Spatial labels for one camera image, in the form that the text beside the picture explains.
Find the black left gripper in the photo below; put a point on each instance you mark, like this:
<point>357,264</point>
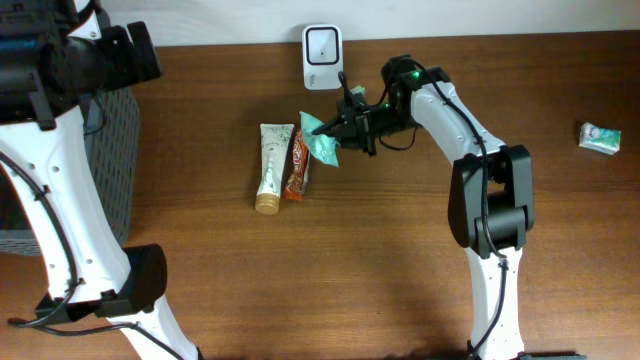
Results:
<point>106,51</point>

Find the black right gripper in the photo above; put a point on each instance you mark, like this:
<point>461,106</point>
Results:
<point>367,130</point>

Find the green wet wipes pack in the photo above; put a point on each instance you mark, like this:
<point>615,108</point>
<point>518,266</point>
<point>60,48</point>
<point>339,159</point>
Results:
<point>322,147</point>

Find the white cream tube gold cap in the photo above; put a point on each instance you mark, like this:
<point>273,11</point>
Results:
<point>275,140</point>

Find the orange chocolate bar wrapper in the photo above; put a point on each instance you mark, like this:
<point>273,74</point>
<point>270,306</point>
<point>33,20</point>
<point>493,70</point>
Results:
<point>296,185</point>

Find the small teal tissue pack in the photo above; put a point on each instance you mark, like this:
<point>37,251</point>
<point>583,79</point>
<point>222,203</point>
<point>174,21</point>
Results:
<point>599,139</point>

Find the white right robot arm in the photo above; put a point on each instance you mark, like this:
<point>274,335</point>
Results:
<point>490,206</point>

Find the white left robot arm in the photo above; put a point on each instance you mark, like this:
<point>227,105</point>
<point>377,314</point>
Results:
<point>43,153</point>

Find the white barcode scanner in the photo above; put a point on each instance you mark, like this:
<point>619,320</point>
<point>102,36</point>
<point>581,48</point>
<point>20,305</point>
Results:
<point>322,56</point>

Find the grey plastic mesh basket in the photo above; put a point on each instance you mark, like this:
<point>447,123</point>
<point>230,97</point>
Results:
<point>111,150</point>

